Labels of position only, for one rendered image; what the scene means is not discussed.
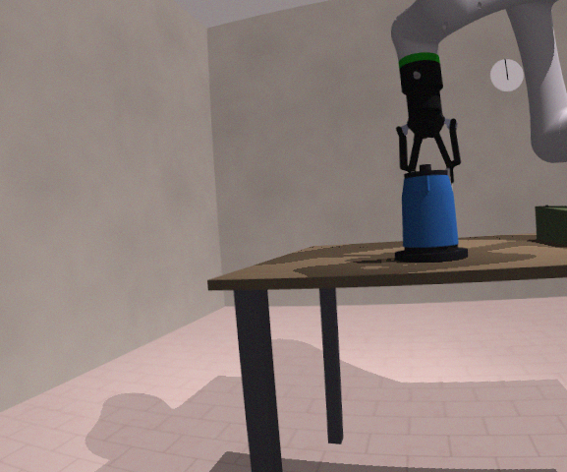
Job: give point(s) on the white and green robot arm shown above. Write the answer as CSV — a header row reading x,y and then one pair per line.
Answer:
x,y
420,28

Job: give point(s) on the dark grey round disc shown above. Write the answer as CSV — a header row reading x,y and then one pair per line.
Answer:
x,y
459,254

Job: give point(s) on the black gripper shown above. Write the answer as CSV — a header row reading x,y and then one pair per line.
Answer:
x,y
425,121

